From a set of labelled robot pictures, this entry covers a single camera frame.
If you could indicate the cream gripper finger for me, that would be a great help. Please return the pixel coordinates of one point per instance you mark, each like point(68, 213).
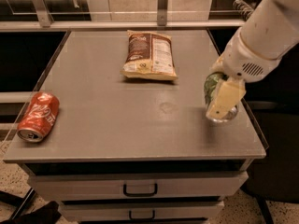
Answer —
point(228, 94)
point(217, 67)

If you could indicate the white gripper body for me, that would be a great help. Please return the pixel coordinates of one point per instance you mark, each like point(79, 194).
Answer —
point(242, 57)

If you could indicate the green 7up can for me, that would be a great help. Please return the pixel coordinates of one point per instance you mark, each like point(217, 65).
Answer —
point(210, 91)

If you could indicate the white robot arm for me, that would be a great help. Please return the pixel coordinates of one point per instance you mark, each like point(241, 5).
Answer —
point(281, 16)

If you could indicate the grey drawer cabinet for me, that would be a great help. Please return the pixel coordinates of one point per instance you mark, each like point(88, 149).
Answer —
point(106, 117)

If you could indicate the red coca-cola can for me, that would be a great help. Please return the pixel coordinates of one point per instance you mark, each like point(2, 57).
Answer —
point(39, 117)

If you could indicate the brown chip bag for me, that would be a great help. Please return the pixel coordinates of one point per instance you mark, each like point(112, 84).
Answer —
point(149, 56)

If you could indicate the metal railing frame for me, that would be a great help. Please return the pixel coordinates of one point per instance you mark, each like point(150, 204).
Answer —
point(69, 15)

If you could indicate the drawer with black handle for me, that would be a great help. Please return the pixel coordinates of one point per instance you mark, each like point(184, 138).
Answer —
point(140, 211)
point(90, 181)

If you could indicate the top drawer with black handle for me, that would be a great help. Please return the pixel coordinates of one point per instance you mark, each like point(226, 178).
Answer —
point(90, 181)

